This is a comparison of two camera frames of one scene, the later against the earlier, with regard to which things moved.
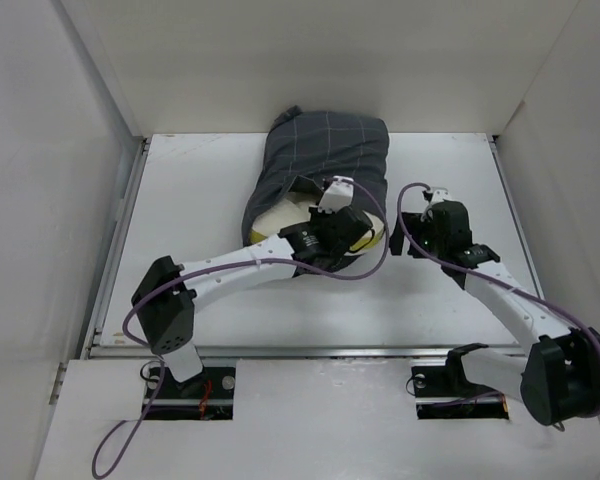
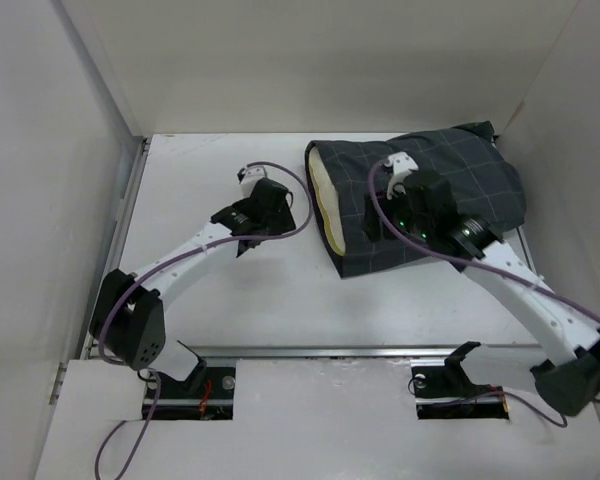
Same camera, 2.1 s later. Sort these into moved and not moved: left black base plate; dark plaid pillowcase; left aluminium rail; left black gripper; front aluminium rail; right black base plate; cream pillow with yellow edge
Moved: dark plaid pillowcase; cream pillow with yellow edge; left black gripper
Not moved: right black base plate; left black base plate; front aluminium rail; left aluminium rail
